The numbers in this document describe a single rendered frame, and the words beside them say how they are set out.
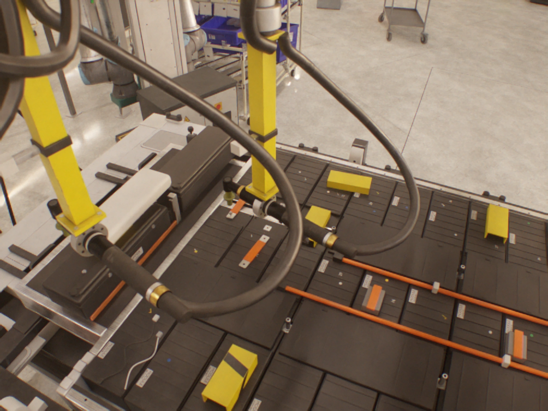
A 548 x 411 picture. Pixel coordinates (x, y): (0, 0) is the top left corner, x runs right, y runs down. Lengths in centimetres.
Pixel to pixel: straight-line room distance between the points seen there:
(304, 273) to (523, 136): 350
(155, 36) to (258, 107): 186
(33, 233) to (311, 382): 130
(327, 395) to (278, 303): 30
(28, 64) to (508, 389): 119
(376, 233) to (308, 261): 26
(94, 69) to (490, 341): 263
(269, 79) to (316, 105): 324
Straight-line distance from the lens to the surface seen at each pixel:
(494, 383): 123
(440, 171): 362
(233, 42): 371
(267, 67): 105
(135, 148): 223
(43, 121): 82
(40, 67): 34
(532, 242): 165
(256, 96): 108
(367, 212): 152
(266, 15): 98
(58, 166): 87
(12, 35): 35
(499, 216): 164
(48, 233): 189
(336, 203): 154
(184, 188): 148
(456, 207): 165
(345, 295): 126
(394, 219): 152
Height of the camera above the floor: 201
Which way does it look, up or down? 42 degrees down
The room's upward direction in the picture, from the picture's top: straight up
